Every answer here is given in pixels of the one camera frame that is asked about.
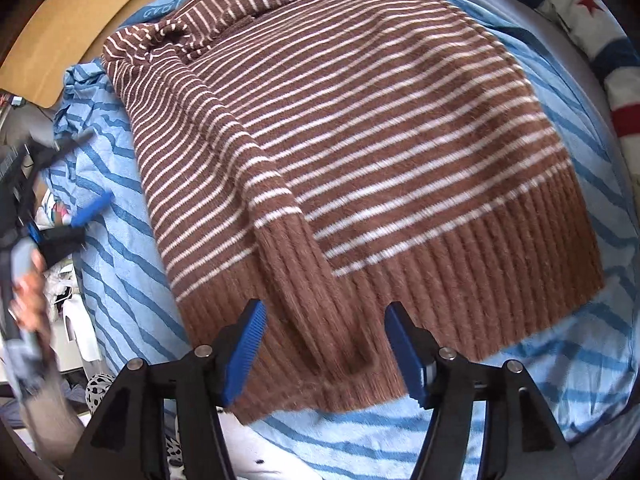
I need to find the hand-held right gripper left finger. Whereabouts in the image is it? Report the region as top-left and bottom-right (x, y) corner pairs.
(62, 298), (269, 480)

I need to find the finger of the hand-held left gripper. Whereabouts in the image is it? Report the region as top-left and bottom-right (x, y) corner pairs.
(37, 191), (115, 263)
(27, 127), (98, 168)

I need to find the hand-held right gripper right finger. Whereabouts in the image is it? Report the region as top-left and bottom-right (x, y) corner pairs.
(384, 302), (576, 480)

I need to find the brown striped sweater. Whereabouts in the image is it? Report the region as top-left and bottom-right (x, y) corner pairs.
(101, 0), (606, 426)

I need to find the person's left hand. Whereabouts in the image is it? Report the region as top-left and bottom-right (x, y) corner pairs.
(10, 250), (53, 341)

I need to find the wooden headboard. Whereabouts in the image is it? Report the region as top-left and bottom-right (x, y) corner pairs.
(0, 0), (181, 108)

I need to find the white plastic container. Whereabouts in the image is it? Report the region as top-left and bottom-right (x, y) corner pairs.
(55, 305), (108, 376)

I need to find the blue striped blanket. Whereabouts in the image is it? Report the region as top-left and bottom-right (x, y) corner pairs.
(40, 0), (640, 480)

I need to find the red blue striped quilt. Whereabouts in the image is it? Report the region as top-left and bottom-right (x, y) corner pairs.
(445, 0), (640, 186)

